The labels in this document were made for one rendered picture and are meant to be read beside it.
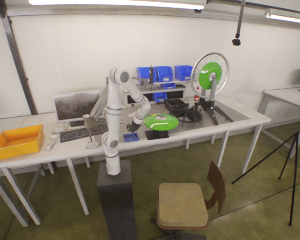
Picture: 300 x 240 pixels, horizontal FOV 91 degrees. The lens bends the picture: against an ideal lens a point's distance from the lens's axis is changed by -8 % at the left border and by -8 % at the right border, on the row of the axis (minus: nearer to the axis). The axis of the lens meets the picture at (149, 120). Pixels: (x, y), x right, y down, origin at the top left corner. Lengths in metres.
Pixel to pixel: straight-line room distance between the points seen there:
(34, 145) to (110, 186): 0.72
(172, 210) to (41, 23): 2.17
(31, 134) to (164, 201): 1.36
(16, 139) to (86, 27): 1.36
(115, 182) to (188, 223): 0.58
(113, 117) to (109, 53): 1.26
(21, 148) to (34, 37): 1.21
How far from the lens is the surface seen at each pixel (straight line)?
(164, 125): 1.35
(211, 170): 1.38
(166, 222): 1.30
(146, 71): 2.21
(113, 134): 1.02
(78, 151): 1.44
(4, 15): 2.27
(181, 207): 1.36
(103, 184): 1.21
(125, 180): 1.21
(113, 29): 2.12
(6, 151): 1.63
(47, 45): 2.19
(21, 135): 1.87
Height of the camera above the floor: 1.74
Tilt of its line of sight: 27 degrees down
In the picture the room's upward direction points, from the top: straight up
